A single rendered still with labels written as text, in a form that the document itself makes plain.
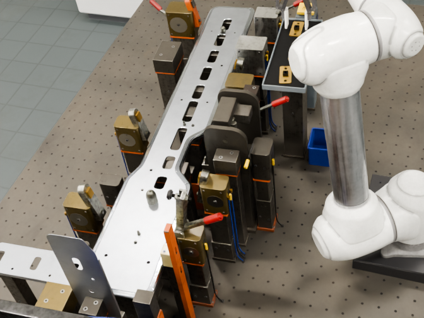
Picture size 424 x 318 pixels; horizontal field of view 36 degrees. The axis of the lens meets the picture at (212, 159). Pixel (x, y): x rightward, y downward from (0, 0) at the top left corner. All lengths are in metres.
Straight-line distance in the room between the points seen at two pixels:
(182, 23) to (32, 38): 2.17
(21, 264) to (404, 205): 1.11
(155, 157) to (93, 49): 2.35
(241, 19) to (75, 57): 1.93
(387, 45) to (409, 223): 0.59
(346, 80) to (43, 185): 1.38
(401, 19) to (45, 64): 3.10
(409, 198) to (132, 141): 0.92
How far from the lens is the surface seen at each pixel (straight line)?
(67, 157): 2.64
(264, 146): 1.97
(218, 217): 1.72
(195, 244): 1.81
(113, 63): 3.03
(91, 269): 1.61
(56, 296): 1.79
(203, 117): 2.21
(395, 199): 1.95
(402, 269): 2.11
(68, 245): 1.56
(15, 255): 1.99
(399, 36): 1.60
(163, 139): 2.16
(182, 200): 1.69
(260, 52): 2.29
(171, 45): 2.50
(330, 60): 1.54
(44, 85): 4.21
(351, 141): 1.71
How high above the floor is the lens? 2.49
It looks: 46 degrees down
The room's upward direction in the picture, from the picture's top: 9 degrees counter-clockwise
